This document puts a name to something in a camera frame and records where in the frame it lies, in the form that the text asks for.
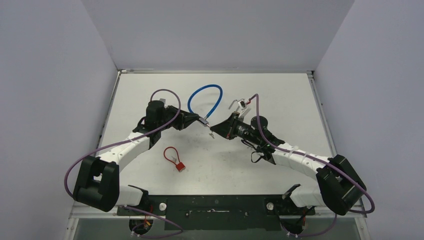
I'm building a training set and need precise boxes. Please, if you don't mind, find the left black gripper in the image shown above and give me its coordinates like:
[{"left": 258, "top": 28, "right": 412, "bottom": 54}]
[{"left": 158, "top": 105, "right": 199, "bottom": 132}]

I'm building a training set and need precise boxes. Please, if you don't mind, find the blue cable lock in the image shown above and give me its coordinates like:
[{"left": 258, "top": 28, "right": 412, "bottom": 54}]
[{"left": 187, "top": 84, "right": 224, "bottom": 128}]

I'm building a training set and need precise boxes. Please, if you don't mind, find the brass padlock long shackle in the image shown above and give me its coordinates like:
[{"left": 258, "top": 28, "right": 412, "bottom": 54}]
[{"left": 228, "top": 98, "right": 244, "bottom": 114}]

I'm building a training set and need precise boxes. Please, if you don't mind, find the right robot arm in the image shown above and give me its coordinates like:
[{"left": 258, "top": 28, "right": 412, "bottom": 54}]
[{"left": 210, "top": 112, "right": 366, "bottom": 216}]

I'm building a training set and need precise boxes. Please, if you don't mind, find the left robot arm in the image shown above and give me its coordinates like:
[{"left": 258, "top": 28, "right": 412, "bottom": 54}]
[{"left": 72, "top": 100, "right": 202, "bottom": 216}]

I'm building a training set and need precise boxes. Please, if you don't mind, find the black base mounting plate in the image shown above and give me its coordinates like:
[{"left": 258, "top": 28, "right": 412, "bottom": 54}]
[{"left": 117, "top": 194, "right": 316, "bottom": 231}]

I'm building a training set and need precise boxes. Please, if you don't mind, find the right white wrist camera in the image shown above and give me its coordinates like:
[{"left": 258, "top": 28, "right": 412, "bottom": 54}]
[{"left": 235, "top": 98, "right": 251, "bottom": 119}]

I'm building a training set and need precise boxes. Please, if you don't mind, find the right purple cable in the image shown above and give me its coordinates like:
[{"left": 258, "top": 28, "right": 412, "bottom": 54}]
[{"left": 248, "top": 94, "right": 376, "bottom": 215}]

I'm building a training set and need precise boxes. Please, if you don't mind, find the purple cable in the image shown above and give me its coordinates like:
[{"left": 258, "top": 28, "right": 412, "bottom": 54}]
[
  {"left": 248, "top": 94, "right": 376, "bottom": 215},
  {"left": 63, "top": 89, "right": 185, "bottom": 239}
]

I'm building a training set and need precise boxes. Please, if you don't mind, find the red cable padlock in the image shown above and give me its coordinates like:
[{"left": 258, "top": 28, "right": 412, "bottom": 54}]
[{"left": 163, "top": 146, "right": 186, "bottom": 172}]

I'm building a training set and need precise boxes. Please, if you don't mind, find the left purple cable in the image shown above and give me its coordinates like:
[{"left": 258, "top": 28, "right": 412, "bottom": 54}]
[{"left": 63, "top": 89, "right": 185, "bottom": 239}]

